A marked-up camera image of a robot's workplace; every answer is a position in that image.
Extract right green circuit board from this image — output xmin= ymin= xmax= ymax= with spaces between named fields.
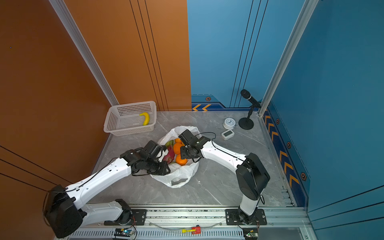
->
xmin=243 ymin=228 xmax=259 ymax=240

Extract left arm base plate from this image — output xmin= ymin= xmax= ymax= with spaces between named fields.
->
xmin=104 ymin=209 xmax=147 ymax=226

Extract red yellow connector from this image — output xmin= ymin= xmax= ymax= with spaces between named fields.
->
xmin=182 ymin=226 xmax=202 ymax=235

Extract white plastic bag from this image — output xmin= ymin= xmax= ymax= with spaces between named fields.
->
xmin=150 ymin=126 xmax=200 ymax=189

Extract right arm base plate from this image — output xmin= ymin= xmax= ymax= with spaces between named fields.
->
xmin=225 ymin=209 xmax=267 ymax=226

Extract small white digital timer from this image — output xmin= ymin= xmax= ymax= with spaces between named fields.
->
xmin=221 ymin=130 xmax=235 ymax=141

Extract white perforated plastic basket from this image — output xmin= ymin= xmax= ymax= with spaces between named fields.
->
xmin=104 ymin=101 xmax=157 ymax=136

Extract pink dragon fruit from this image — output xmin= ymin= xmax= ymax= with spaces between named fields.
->
xmin=162 ymin=146 xmax=176 ymax=164

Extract yellow banana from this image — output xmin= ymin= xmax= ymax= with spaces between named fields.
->
xmin=140 ymin=112 xmax=150 ymax=126

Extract black microphone on stand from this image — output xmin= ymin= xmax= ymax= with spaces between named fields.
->
xmin=239 ymin=89 xmax=261 ymax=130

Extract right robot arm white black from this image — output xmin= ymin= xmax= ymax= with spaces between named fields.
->
xmin=179 ymin=130 xmax=271 ymax=225

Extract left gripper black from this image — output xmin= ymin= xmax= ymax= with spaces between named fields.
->
xmin=146 ymin=158 xmax=174 ymax=175

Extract aluminium front rail frame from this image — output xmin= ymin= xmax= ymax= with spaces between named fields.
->
xmin=66 ymin=205 xmax=317 ymax=240

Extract left green circuit board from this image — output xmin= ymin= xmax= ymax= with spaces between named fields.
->
xmin=114 ymin=228 xmax=136 ymax=240

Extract round white clock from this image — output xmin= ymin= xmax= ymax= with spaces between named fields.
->
xmin=223 ymin=118 xmax=236 ymax=130

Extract green circuit board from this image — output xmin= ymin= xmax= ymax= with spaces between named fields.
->
xmin=243 ymin=228 xmax=259 ymax=240
xmin=114 ymin=228 xmax=136 ymax=240

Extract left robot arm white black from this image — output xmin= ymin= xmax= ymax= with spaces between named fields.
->
xmin=43 ymin=141 xmax=171 ymax=239

